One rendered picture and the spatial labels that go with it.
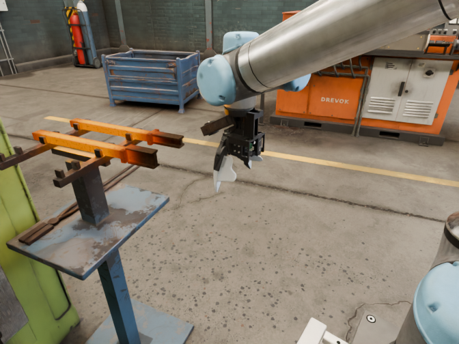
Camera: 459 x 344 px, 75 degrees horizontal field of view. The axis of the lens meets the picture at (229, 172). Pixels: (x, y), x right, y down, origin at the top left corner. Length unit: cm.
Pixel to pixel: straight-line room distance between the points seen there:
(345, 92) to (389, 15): 339
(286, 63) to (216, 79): 11
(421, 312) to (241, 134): 47
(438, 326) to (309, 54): 34
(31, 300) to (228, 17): 754
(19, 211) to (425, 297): 121
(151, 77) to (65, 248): 363
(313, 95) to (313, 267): 234
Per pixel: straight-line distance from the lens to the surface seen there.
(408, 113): 383
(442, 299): 45
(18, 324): 121
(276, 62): 42
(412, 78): 374
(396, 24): 36
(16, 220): 131
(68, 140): 95
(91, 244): 97
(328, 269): 191
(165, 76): 433
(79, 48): 819
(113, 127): 100
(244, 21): 812
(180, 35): 890
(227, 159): 72
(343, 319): 172
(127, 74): 462
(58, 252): 99
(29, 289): 146
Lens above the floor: 134
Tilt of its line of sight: 29 degrees down
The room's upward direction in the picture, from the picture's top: straight up
